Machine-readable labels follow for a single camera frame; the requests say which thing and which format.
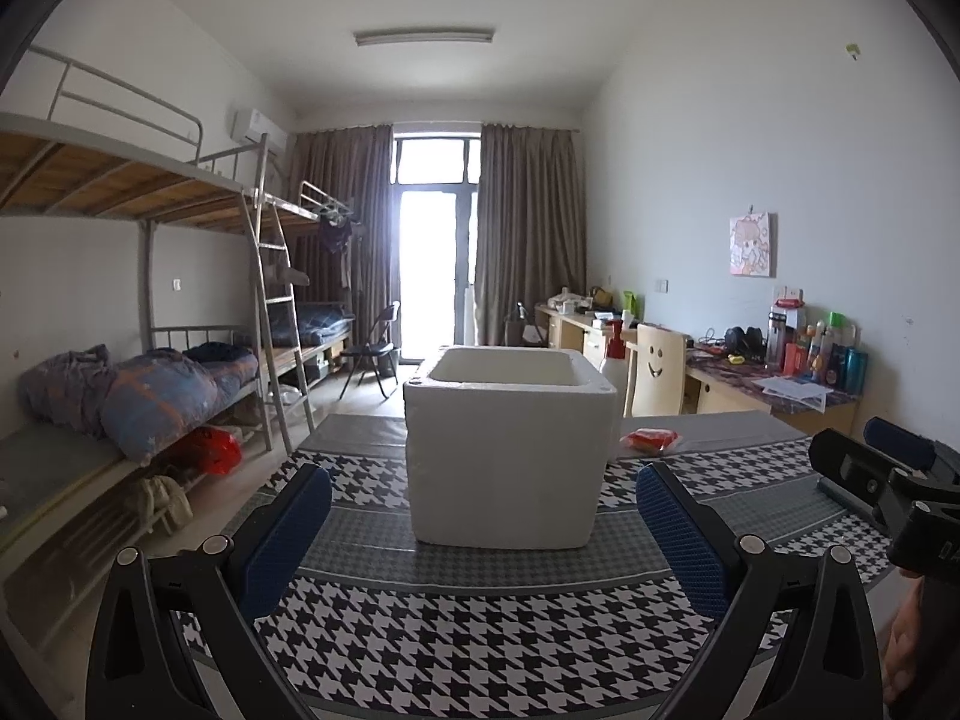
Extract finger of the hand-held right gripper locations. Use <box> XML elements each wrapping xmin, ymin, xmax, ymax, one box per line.
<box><xmin>862</xmin><ymin>416</ymin><xmax>938</xmax><ymax>472</ymax></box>
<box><xmin>808</xmin><ymin>429</ymin><xmax>927</xmax><ymax>537</ymax></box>

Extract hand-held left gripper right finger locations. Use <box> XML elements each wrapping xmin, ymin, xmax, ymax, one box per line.
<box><xmin>634</xmin><ymin>463</ymin><xmax>886</xmax><ymax>720</ymax></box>

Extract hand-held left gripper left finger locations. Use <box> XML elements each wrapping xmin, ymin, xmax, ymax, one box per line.
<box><xmin>86</xmin><ymin>463</ymin><xmax>333</xmax><ymax>720</ymax></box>

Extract white foam box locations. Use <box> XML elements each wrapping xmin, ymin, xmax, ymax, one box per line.
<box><xmin>403</xmin><ymin>345</ymin><xmax>620</xmax><ymax>550</ymax></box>

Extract person's right hand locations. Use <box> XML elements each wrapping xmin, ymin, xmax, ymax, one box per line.
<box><xmin>879</xmin><ymin>570</ymin><xmax>960</xmax><ymax>706</ymax></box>

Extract red snack packet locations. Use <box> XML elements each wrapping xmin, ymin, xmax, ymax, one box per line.
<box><xmin>620</xmin><ymin>427</ymin><xmax>685</xmax><ymax>455</ymax></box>

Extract row of toiletry bottles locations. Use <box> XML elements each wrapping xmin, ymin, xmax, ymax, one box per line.
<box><xmin>784</xmin><ymin>311</ymin><xmax>871</xmax><ymax>395</ymax></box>

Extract red plastic bag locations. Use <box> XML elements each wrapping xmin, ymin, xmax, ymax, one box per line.
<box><xmin>176</xmin><ymin>426</ymin><xmax>245</xmax><ymax>477</ymax></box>

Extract printed papers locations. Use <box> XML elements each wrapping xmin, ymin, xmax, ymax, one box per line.
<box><xmin>754</xmin><ymin>375</ymin><xmax>833</xmax><ymax>412</ymax></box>

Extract beige cloth bundle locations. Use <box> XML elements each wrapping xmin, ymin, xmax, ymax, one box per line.
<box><xmin>124</xmin><ymin>472</ymin><xmax>192</xmax><ymax>537</ymax></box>

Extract wooden desk patterned top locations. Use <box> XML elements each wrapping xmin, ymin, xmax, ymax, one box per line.
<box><xmin>684</xmin><ymin>349</ymin><xmax>860</xmax><ymax>436</ymax></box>

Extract wooden smiley chair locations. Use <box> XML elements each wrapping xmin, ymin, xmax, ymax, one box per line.
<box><xmin>626</xmin><ymin>322</ymin><xmax>687</xmax><ymax>417</ymax></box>

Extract blue patterned quilt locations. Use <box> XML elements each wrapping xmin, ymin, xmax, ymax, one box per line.
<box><xmin>101</xmin><ymin>351</ymin><xmax>260</xmax><ymax>466</ymax></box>

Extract black folding chair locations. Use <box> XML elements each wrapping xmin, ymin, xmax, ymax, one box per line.
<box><xmin>337</xmin><ymin>301</ymin><xmax>402</xmax><ymax>402</ymax></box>

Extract metal bunk ladder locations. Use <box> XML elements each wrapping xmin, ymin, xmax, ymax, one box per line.
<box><xmin>244</xmin><ymin>191</ymin><xmax>316</xmax><ymax>451</ymax></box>

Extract white pump bottle red cap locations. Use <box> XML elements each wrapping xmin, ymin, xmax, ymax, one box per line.
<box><xmin>598</xmin><ymin>319</ymin><xmax>629</xmax><ymax>428</ymax></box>

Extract houndstooth tablecloth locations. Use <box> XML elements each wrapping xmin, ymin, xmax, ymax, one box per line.
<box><xmin>172</xmin><ymin>412</ymin><xmax>893</xmax><ymax>707</ymax></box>

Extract small metal bunk bed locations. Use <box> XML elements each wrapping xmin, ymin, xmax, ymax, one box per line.
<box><xmin>289</xmin><ymin>180</ymin><xmax>357</xmax><ymax>391</ymax></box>

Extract grey purple quilt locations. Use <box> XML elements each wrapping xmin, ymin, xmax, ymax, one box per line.
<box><xmin>16</xmin><ymin>345</ymin><xmax>117</xmax><ymax>440</ymax></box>

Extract purple hanging clothes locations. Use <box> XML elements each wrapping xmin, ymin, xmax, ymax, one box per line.
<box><xmin>315</xmin><ymin>214</ymin><xmax>353</xmax><ymax>256</ymax></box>

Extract glass balcony door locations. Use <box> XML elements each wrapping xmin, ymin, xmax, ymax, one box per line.
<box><xmin>391</xmin><ymin>133</ymin><xmax>482</xmax><ymax>361</ymax></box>

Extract brown curtain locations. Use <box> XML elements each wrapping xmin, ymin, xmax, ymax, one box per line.
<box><xmin>474</xmin><ymin>122</ymin><xmax>587</xmax><ymax>350</ymax></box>
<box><xmin>289</xmin><ymin>126</ymin><xmax>396</xmax><ymax>361</ymax></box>

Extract large metal bunk bed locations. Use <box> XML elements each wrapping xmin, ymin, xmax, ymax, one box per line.
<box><xmin>0</xmin><ymin>45</ymin><xmax>316</xmax><ymax>586</ymax></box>

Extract white air conditioner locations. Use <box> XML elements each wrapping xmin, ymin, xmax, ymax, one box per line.
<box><xmin>232</xmin><ymin>109</ymin><xmax>290</xmax><ymax>155</ymax></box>

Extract ceiling light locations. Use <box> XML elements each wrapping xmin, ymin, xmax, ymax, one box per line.
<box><xmin>354</xmin><ymin>28</ymin><xmax>496</xmax><ymax>47</ymax></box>

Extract pink wall picture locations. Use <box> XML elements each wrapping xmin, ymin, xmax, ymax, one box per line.
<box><xmin>729</xmin><ymin>212</ymin><xmax>777</xmax><ymax>278</ymax></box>

